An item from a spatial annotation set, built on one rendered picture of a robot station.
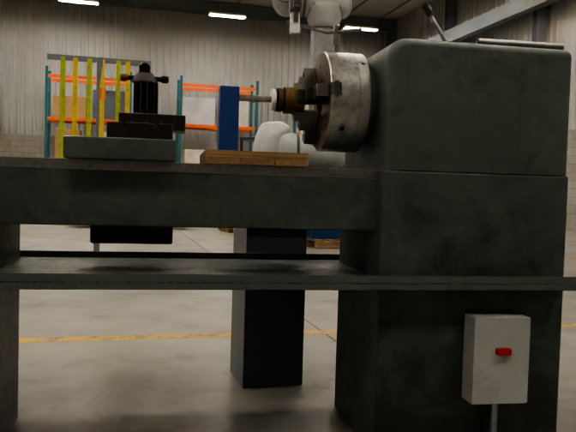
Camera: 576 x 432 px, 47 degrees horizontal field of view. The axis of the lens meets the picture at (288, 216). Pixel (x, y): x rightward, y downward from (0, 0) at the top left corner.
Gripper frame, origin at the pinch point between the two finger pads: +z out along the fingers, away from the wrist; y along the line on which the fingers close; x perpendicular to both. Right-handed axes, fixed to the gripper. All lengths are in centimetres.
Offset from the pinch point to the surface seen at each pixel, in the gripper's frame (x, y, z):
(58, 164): -69, 19, 50
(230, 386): -13, -57, 131
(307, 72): 4.6, -1.0, 15.5
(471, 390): 50, 28, 113
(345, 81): 11.9, 19.3, 22.2
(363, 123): 18.3, 17.3, 34.4
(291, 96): -2.1, 8.2, 25.5
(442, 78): 40, 26, 21
